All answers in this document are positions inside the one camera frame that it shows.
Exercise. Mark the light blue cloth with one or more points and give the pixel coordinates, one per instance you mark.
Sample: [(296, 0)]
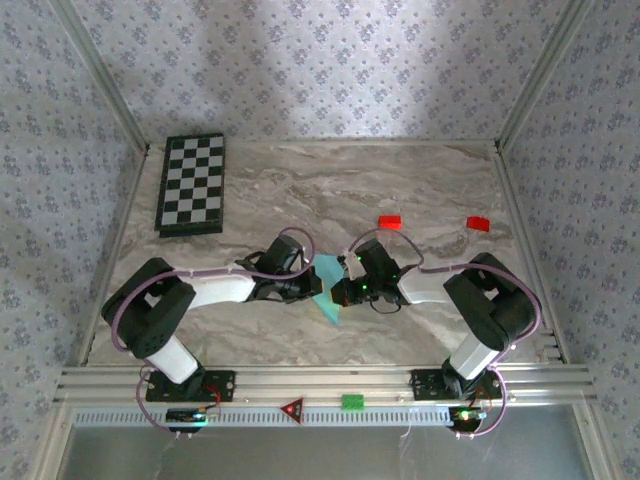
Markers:
[(327, 305)]

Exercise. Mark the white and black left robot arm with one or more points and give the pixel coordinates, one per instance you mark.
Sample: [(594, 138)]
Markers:
[(220, 287)]

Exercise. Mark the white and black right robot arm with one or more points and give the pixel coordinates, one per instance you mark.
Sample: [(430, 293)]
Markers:
[(500, 310)]

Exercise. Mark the red plastic block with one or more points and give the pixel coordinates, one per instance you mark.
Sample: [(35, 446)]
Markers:
[(478, 223), (390, 223)]

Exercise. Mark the green plastic block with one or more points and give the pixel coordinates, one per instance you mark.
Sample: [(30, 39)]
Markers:
[(353, 402)]

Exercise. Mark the red and black triangle marker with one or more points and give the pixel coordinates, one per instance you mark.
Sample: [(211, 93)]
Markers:
[(293, 411)]

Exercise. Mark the black and grey chessboard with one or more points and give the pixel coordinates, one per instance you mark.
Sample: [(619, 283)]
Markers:
[(192, 182)]

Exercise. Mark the small circuit board red green lights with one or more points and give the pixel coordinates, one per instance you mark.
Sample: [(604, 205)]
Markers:
[(467, 415)]

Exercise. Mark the small circuit board green light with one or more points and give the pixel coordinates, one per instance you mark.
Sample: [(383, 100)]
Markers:
[(187, 415)]

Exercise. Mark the aluminium front frame rail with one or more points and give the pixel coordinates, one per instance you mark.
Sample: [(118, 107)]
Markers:
[(320, 380)]

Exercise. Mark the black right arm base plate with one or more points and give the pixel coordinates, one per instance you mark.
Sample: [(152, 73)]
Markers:
[(425, 385)]

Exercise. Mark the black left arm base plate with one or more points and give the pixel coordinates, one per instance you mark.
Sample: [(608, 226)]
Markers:
[(222, 385)]

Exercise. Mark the aluminium side rail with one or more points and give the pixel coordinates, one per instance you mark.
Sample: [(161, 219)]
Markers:
[(525, 240), (117, 240)]

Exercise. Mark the aluminium corner post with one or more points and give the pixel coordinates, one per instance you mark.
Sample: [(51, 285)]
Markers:
[(100, 75), (545, 75)]

